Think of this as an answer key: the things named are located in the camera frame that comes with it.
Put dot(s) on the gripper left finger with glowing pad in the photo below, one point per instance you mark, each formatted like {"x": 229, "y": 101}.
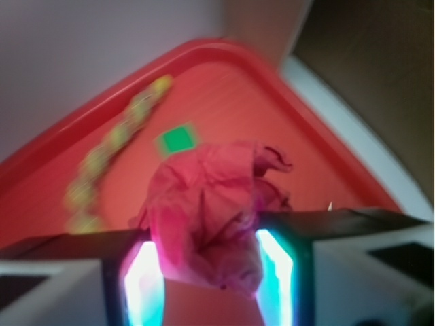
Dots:
{"x": 105, "y": 278}

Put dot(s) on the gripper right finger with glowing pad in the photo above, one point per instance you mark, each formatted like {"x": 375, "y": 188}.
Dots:
{"x": 346, "y": 267}

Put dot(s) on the red paper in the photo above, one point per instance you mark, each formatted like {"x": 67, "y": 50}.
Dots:
{"x": 202, "y": 210}

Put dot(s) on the green rectangular block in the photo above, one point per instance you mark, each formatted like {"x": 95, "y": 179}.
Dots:
{"x": 176, "y": 140}

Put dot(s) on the red plastic tray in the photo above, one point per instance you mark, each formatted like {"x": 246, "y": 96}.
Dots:
{"x": 224, "y": 93}

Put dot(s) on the brown cardboard panel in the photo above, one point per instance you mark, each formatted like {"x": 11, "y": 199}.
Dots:
{"x": 378, "y": 56}

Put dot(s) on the twisted multicolour rope toy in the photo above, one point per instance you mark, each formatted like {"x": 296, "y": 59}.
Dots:
{"x": 82, "y": 194}

